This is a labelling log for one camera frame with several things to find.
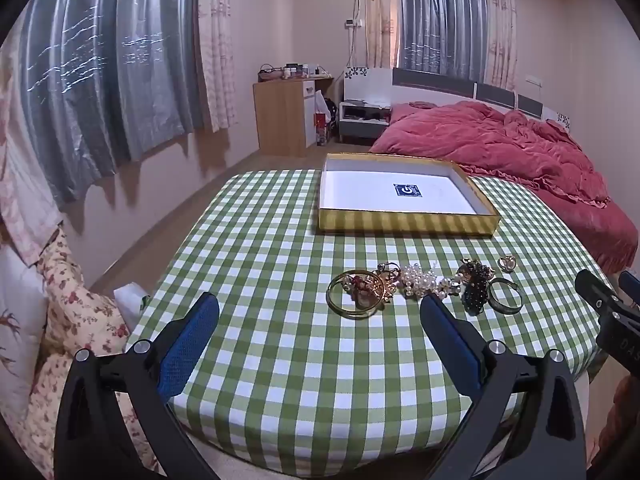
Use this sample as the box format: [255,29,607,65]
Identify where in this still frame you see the pink floral sheer curtain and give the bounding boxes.
[0,42,65,267]
[364,0,402,69]
[481,0,519,94]
[196,0,240,134]

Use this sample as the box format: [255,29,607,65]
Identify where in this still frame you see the white deer print pillow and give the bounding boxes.
[0,245,50,428]

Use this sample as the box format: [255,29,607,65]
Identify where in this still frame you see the dark beaded bracelet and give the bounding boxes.
[456,258,497,317]

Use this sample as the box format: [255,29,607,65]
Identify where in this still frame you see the red duvet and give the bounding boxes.
[368,100,640,275]

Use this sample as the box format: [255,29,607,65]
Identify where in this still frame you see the green checkered tablecloth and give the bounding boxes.
[123,169,617,462]

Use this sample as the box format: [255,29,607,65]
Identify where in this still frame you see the floral print pillow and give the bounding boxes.
[24,227,166,480]

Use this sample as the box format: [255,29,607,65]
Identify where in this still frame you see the dark bangle bracelet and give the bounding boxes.
[485,277,524,316]

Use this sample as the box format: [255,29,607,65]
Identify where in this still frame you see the row of small cosmetic jars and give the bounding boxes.
[281,63,322,81]

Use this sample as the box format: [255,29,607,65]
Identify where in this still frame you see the wide grey-blue curtain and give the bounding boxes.
[14,0,207,212]

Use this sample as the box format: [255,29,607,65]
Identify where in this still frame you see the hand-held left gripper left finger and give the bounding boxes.
[54,292,221,480]

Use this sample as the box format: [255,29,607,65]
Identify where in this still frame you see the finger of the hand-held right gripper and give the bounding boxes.
[618,271,640,307]
[574,269,627,319]

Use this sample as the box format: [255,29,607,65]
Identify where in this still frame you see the person's right forearm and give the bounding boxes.
[589,374,640,463]

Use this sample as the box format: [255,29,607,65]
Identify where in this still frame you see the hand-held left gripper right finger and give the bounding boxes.
[419,295,587,480]

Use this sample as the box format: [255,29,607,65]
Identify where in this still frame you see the wooden cabinet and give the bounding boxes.
[252,77,334,158]

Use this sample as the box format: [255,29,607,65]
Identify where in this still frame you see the gold cardboard box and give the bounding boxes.
[317,152,502,239]

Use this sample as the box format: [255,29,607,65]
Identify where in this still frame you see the white and grey headboard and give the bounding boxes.
[343,66,574,132]

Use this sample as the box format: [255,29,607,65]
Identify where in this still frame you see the red and gold brooch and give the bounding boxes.
[342,271,402,312]

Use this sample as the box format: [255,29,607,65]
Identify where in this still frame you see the large gold bangle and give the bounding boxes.
[326,269,386,320]

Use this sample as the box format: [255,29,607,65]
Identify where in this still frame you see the white plastic bag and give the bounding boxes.
[113,284,151,332]

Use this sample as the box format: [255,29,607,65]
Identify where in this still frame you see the white pearl bracelet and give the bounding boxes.
[399,262,464,302]

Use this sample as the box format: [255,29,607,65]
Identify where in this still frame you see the narrow grey-blue curtain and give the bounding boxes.
[396,0,490,84]

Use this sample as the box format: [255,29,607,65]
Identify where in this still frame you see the white nightstand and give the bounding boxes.
[338,101,392,144]

